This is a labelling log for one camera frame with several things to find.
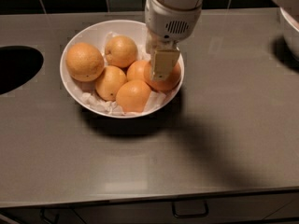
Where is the white tissue paper lining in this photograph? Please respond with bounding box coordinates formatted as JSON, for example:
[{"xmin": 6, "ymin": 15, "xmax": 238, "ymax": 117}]
[{"xmin": 79, "ymin": 33, "xmax": 166, "ymax": 118}]

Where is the orange at bowl back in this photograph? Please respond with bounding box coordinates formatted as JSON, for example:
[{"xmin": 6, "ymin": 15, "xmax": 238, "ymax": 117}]
[{"xmin": 105, "ymin": 35, "xmax": 138, "ymax": 68}]

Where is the orange at bowl front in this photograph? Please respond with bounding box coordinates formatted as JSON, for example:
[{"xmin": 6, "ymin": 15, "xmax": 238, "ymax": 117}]
[{"xmin": 116, "ymin": 79, "xmax": 151, "ymax": 112}]

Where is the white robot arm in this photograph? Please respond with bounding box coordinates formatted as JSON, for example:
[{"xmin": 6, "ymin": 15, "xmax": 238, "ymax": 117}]
[{"xmin": 145, "ymin": 0, "xmax": 299, "ymax": 81}]

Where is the small orange in middle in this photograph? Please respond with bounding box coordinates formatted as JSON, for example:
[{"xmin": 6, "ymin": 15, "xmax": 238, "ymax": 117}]
[{"xmin": 126, "ymin": 60, "xmax": 148, "ymax": 81}]

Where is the white ceramic bowl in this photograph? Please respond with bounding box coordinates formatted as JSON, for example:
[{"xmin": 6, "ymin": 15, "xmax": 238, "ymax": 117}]
[{"xmin": 60, "ymin": 20, "xmax": 184, "ymax": 119}]

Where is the dark sink basin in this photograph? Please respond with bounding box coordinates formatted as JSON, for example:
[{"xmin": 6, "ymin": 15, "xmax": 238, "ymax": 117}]
[{"xmin": 0, "ymin": 46, "xmax": 44, "ymax": 94}]

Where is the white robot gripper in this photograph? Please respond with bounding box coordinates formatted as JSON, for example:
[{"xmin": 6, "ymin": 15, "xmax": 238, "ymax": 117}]
[{"xmin": 145, "ymin": 0, "xmax": 202, "ymax": 81}]

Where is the black drawer handle centre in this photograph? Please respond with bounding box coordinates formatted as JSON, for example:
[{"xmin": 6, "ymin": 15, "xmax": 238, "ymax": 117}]
[{"xmin": 171, "ymin": 200, "xmax": 209, "ymax": 218}]

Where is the large orange far left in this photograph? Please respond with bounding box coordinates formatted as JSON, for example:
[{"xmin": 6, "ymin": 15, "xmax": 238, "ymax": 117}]
[{"xmin": 65, "ymin": 42, "xmax": 104, "ymax": 82}]

